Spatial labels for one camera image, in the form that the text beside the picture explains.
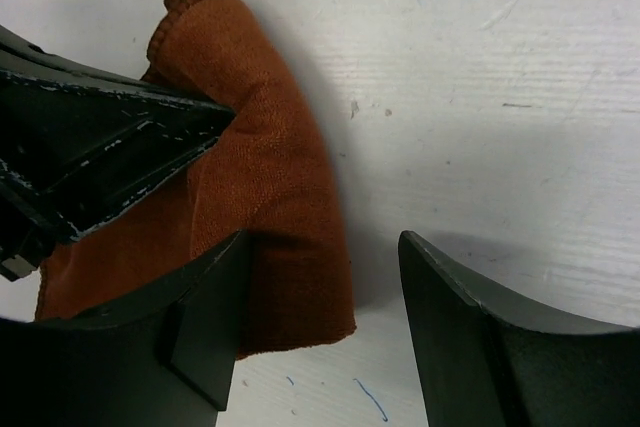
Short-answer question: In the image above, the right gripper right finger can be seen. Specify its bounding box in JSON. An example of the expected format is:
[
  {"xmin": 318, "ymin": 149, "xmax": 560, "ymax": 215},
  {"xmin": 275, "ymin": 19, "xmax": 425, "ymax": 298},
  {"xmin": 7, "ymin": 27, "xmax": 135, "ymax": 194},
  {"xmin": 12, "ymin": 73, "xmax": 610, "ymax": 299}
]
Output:
[{"xmin": 398, "ymin": 231, "xmax": 639, "ymax": 426}]

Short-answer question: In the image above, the brown towel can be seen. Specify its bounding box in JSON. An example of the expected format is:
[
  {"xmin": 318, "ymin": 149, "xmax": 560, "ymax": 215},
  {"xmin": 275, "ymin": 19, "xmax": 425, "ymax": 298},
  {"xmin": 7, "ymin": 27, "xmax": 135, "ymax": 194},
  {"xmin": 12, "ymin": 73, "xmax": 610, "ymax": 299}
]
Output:
[{"xmin": 35, "ymin": 0, "xmax": 356, "ymax": 357}]

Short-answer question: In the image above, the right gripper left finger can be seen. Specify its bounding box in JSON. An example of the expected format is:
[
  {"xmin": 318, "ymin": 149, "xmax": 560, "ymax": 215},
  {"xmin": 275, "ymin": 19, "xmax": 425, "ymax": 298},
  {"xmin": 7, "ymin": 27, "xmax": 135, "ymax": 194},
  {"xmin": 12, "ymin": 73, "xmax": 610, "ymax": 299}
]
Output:
[{"xmin": 1, "ymin": 231, "xmax": 250, "ymax": 426}]

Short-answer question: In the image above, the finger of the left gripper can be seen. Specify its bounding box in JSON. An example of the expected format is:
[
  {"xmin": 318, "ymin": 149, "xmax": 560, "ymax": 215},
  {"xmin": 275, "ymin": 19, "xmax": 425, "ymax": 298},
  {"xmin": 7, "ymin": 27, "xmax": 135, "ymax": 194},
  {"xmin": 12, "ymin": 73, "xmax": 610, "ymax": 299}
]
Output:
[{"xmin": 1, "ymin": 30, "xmax": 234, "ymax": 281}]

